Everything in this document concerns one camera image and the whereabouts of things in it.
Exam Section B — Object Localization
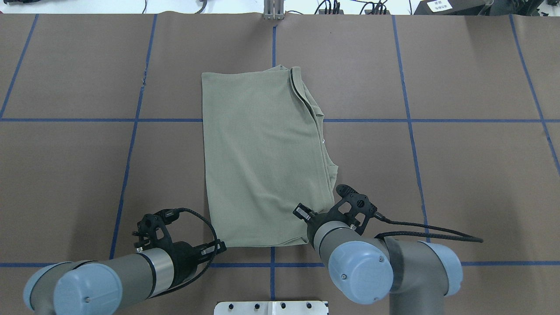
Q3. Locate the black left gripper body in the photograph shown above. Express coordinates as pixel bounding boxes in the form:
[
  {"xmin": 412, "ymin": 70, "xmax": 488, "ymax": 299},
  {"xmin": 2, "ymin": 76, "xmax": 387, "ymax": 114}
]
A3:
[{"xmin": 171, "ymin": 241, "xmax": 201, "ymax": 287}]

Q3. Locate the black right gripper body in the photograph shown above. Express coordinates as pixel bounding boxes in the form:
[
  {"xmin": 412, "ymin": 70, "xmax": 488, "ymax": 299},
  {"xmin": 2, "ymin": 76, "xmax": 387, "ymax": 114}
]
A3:
[{"xmin": 306, "ymin": 213, "xmax": 340, "ymax": 239}]

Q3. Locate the green long-sleeve shirt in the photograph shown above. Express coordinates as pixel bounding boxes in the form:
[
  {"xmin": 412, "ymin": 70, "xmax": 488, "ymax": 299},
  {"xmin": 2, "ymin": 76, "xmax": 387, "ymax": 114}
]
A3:
[{"xmin": 201, "ymin": 65, "xmax": 338, "ymax": 248}]

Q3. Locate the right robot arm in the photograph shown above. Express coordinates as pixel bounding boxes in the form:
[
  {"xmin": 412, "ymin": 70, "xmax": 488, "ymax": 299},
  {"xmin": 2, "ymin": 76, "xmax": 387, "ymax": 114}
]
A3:
[{"xmin": 293, "ymin": 204, "xmax": 463, "ymax": 315}]

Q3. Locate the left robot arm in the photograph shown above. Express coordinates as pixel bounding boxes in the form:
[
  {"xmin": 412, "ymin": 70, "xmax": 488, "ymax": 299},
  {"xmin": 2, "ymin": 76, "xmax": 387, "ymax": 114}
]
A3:
[{"xmin": 22, "ymin": 240, "xmax": 227, "ymax": 315}]

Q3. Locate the white central column base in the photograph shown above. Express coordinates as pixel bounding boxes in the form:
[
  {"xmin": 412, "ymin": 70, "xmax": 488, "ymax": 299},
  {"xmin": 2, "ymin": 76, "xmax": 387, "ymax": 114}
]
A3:
[{"xmin": 213, "ymin": 301, "xmax": 330, "ymax": 315}]

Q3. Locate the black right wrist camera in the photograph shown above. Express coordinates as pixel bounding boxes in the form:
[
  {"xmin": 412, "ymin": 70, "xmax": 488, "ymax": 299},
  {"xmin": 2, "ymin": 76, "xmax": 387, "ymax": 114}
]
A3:
[{"xmin": 333, "ymin": 184, "xmax": 378, "ymax": 235}]

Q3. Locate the black braided right cable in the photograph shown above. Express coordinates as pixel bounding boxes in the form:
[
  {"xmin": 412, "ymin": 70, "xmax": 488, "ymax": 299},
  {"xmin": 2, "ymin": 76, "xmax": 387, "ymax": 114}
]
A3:
[{"xmin": 374, "ymin": 213, "xmax": 484, "ymax": 244}]

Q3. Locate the aluminium frame post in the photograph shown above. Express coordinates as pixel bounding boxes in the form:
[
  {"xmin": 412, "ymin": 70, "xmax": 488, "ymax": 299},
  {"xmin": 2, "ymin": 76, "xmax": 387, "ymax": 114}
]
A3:
[{"xmin": 263, "ymin": 0, "xmax": 285, "ymax": 21}]

